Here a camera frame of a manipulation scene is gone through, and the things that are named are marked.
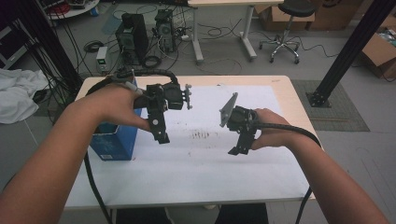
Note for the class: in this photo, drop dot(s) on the grey floor mat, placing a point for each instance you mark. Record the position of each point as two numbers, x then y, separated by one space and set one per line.
336 109

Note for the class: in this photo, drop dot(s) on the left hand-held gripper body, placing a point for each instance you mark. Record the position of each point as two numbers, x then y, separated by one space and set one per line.
172 95

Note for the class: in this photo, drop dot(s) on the white round table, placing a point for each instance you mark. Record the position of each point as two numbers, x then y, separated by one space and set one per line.
74 11

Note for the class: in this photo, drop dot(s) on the black swivel stool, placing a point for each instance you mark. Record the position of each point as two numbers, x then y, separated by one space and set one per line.
294 9

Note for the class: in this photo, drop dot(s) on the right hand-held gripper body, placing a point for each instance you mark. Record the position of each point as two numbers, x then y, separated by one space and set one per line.
241 119

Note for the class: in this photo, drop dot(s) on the person's leg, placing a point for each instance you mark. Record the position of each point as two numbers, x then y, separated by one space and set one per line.
140 216
243 214

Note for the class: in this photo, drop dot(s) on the white cloth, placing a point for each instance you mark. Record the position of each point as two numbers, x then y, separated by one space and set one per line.
15 93

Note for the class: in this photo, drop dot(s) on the white power supply unit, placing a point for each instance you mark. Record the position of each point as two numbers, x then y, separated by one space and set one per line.
101 59

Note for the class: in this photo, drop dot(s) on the person's left leg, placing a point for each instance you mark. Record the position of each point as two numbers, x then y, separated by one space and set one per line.
140 216

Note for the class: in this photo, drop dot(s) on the white desk with metal legs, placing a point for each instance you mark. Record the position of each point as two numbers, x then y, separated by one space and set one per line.
224 3

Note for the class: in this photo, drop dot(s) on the person's left hand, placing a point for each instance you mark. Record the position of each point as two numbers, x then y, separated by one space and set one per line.
109 105

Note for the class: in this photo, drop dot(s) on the person's right hand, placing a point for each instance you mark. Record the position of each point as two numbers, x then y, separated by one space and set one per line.
274 135

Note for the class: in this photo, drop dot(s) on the black metal frame column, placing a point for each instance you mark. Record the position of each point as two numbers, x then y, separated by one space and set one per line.
351 46
49 40

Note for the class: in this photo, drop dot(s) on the open brown cardboard box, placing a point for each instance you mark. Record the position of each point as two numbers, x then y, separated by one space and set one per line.
378 54

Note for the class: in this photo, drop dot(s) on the person's right leg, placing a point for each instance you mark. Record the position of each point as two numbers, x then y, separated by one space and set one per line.
243 214

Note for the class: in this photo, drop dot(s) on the flat brown cardboard box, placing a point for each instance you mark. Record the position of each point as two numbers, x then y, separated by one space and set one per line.
280 20

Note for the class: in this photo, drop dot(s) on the small black computer tower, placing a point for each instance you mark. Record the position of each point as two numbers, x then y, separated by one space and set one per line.
165 28

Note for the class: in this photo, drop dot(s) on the large black computer tower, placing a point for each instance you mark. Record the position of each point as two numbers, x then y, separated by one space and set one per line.
134 34

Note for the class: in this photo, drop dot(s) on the blue cardboard box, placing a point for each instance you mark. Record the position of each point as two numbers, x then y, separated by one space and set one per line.
115 143

